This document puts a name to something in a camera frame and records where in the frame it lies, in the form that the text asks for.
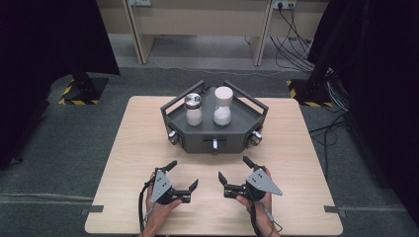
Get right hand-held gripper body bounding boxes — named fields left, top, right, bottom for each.
left=222, top=166, right=284, bottom=201

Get stand base with striped tape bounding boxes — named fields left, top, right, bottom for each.
left=286, top=78, right=334, bottom=109
left=57, top=72, right=110, bottom=107

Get hand-held gripper cable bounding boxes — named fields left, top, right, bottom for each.
left=137, top=179, right=156, bottom=235
left=248, top=194, right=284, bottom=237

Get glass bottle with white cap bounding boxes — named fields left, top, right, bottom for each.
left=212, top=86, right=234, bottom=127

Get glass jar with metal lid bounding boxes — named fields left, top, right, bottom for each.
left=183, top=92, right=204, bottom=127

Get person's left hand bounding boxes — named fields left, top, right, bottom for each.
left=144, top=171, right=183, bottom=226

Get left hand-held gripper cable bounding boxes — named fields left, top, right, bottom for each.
left=137, top=179, right=156, bottom=235

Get black curtain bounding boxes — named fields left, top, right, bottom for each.
left=0, top=0, right=121, bottom=171
left=307, top=0, right=419, bottom=230

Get bundle of black cables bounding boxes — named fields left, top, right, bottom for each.
left=270, top=3, right=318, bottom=73

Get person's right hand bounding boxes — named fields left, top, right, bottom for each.
left=235, top=167, right=275, bottom=225

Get grey tape patch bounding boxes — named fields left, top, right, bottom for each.
left=323, top=205, right=348, bottom=218
left=80, top=204, right=105, bottom=217

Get black floor cables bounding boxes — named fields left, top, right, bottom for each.
left=308, top=112, right=351, bottom=177

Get light wooden desk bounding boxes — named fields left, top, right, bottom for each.
left=96, top=0, right=330, bottom=67

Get white power strip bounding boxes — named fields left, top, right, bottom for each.
left=272, top=0, right=297, bottom=10

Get dark grey seasoning rack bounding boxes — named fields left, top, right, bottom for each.
left=160, top=79, right=270, bottom=155

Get right hand-held gripper cable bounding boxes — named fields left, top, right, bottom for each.
left=248, top=194, right=284, bottom=237

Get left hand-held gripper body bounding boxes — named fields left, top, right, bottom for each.
left=149, top=167, right=193, bottom=205

